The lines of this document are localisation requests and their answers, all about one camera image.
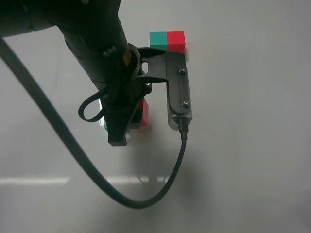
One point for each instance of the red template block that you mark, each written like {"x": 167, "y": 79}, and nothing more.
{"x": 176, "y": 41}

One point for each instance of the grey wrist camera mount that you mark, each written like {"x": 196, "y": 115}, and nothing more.
{"x": 170, "y": 68}

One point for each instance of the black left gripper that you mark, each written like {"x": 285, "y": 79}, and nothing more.
{"x": 113, "y": 68}

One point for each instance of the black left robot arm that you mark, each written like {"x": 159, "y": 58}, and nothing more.
{"x": 94, "y": 35}

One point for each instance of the green template block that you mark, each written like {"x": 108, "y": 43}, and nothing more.
{"x": 158, "y": 40}

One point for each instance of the red cube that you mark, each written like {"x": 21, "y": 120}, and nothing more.
{"x": 144, "y": 114}

